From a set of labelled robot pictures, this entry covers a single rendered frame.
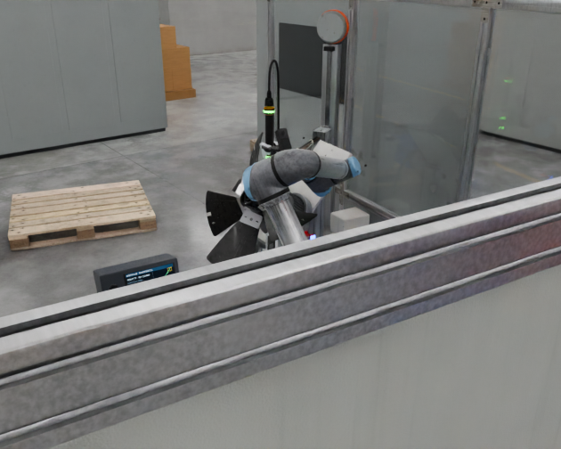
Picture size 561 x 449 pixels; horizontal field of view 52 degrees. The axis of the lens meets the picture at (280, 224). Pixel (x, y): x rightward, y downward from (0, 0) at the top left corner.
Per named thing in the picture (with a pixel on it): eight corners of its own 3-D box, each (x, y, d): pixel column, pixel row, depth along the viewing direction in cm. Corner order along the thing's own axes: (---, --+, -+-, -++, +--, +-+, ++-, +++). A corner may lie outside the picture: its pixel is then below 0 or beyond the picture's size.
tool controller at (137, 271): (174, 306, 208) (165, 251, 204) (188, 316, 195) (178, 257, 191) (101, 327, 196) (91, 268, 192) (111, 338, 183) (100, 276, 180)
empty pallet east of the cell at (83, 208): (139, 192, 598) (138, 179, 592) (156, 230, 513) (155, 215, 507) (14, 208, 558) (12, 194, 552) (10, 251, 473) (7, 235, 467)
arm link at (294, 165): (298, 137, 180) (356, 151, 223) (270, 151, 185) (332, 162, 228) (309, 171, 178) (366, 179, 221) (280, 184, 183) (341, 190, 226)
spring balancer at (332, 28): (320, 42, 293) (314, 43, 287) (321, 8, 287) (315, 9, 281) (349, 44, 287) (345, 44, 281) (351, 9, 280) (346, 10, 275)
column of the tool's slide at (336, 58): (316, 338, 365) (327, 42, 291) (328, 341, 361) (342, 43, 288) (313, 343, 360) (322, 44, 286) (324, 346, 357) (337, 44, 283)
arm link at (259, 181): (338, 306, 188) (269, 155, 184) (300, 319, 195) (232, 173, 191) (349, 293, 199) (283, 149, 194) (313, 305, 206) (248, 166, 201)
